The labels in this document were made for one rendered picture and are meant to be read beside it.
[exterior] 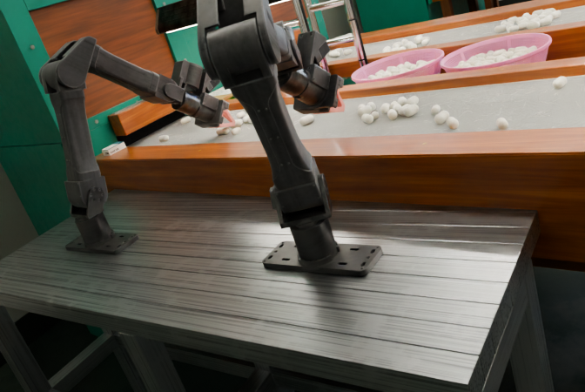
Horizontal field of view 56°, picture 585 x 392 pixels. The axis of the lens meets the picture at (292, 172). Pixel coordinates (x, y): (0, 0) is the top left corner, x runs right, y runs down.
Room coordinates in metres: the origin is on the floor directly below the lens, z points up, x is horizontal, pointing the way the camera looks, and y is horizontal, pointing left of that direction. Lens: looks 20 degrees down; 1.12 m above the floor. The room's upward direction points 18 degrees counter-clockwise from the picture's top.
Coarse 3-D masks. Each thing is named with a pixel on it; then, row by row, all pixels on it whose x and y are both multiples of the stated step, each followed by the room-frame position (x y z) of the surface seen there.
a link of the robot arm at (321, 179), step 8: (320, 176) 0.80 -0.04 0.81; (320, 184) 0.79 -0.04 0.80; (272, 192) 0.81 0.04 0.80; (328, 192) 0.81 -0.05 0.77; (272, 200) 0.80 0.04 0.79; (328, 200) 0.78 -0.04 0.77; (272, 208) 0.80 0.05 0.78; (280, 208) 0.79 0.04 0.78; (312, 208) 0.80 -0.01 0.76; (320, 208) 0.79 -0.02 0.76; (328, 208) 0.77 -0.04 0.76; (280, 216) 0.79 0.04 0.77; (288, 216) 0.80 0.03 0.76; (296, 216) 0.79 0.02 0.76; (304, 216) 0.78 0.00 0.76; (312, 216) 0.77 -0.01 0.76; (320, 216) 0.77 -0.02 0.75; (328, 216) 0.77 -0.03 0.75; (280, 224) 0.78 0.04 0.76; (288, 224) 0.78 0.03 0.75; (296, 224) 0.78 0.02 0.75
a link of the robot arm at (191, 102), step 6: (186, 84) 1.42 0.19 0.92; (186, 90) 1.45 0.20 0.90; (192, 90) 1.44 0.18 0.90; (186, 96) 1.40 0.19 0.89; (192, 96) 1.42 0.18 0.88; (186, 102) 1.40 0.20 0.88; (192, 102) 1.41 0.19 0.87; (198, 102) 1.43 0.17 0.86; (174, 108) 1.41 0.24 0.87; (180, 108) 1.40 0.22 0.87; (186, 108) 1.40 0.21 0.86; (192, 108) 1.41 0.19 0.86; (186, 114) 1.43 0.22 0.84; (192, 114) 1.42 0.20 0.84
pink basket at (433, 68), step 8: (392, 56) 1.67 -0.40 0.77; (400, 56) 1.66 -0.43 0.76; (408, 56) 1.65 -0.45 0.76; (432, 56) 1.58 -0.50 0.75; (440, 56) 1.47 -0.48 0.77; (368, 64) 1.66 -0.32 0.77; (384, 64) 1.67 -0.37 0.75; (432, 64) 1.43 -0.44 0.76; (360, 72) 1.64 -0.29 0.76; (368, 72) 1.65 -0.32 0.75; (408, 72) 1.41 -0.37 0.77; (432, 72) 1.45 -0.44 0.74; (360, 80) 1.49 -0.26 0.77; (368, 80) 1.46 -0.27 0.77; (376, 80) 1.45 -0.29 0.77; (384, 80) 1.44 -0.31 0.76
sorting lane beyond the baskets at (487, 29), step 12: (564, 12) 1.63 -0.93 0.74; (576, 12) 1.58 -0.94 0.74; (480, 24) 1.85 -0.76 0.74; (492, 24) 1.79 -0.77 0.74; (516, 24) 1.67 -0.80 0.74; (552, 24) 1.53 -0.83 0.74; (432, 36) 1.92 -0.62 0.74; (444, 36) 1.86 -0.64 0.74; (456, 36) 1.79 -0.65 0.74; (468, 36) 1.73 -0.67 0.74; (480, 36) 1.68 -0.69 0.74; (348, 48) 2.22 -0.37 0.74; (372, 48) 2.06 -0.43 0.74
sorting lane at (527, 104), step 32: (384, 96) 1.37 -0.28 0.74; (416, 96) 1.28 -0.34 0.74; (448, 96) 1.20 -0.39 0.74; (480, 96) 1.12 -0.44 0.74; (512, 96) 1.06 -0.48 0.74; (544, 96) 1.00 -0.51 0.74; (576, 96) 0.95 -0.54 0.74; (192, 128) 1.71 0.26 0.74; (320, 128) 1.27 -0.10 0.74; (352, 128) 1.19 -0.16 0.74; (384, 128) 1.12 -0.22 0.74; (416, 128) 1.06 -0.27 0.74; (448, 128) 1.00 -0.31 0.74; (480, 128) 0.95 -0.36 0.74; (512, 128) 0.90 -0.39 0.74; (544, 128) 0.85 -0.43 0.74
